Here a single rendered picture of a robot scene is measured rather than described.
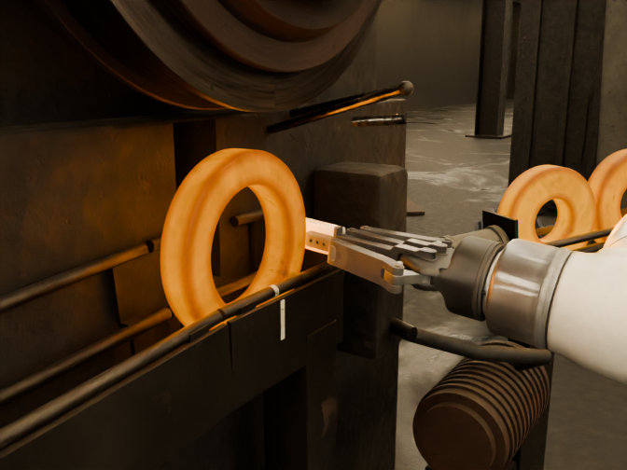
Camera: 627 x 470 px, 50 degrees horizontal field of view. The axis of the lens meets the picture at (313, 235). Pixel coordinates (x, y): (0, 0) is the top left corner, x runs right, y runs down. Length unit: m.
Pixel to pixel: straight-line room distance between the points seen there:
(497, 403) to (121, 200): 0.52
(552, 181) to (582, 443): 1.02
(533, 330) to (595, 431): 1.37
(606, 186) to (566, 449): 0.93
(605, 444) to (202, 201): 1.49
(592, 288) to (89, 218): 0.41
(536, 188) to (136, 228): 0.57
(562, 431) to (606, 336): 1.36
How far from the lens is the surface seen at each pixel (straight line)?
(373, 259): 0.62
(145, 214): 0.64
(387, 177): 0.80
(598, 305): 0.57
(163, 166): 0.65
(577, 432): 1.93
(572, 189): 1.02
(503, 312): 0.59
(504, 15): 9.35
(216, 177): 0.58
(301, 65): 0.61
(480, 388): 0.88
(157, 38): 0.50
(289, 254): 0.69
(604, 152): 3.33
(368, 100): 0.66
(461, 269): 0.61
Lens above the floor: 0.92
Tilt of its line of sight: 14 degrees down
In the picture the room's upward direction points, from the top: straight up
